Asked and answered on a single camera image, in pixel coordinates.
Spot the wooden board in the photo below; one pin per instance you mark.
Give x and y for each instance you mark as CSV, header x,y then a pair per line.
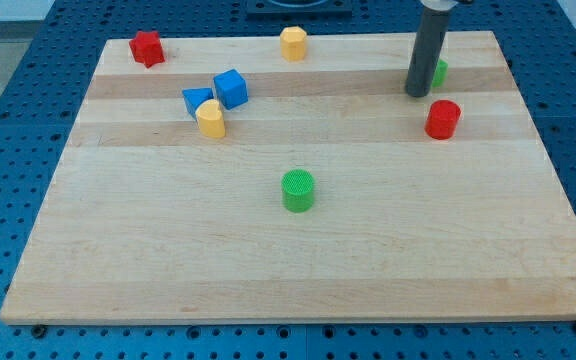
x,y
147,221

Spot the green cylinder block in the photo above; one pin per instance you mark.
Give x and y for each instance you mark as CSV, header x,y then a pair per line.
x,y
297,190

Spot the green star block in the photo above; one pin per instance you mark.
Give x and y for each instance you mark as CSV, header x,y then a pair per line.
x,y
440,74

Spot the silver tool flange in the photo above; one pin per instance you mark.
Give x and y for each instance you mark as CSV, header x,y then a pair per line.
x,y
444,5

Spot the red cylinder block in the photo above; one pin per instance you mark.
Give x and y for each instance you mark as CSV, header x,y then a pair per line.
x,y
442,119

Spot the yellow heart block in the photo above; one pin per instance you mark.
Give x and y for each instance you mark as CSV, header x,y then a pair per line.
x,y
210,119

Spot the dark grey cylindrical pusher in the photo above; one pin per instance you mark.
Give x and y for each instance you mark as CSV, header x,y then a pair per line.
x,y
426,50

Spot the yellow hexagon block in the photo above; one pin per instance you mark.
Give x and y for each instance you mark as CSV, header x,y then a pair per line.
x,y
293,44

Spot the red star block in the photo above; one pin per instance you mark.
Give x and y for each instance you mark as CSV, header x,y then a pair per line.
x,y
147,49

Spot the blue cube block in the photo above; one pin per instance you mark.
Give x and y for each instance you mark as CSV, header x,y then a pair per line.
x,y
231,89

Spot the blue triangle block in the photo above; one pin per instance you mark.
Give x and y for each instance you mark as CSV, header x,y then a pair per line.
x,y
195,97

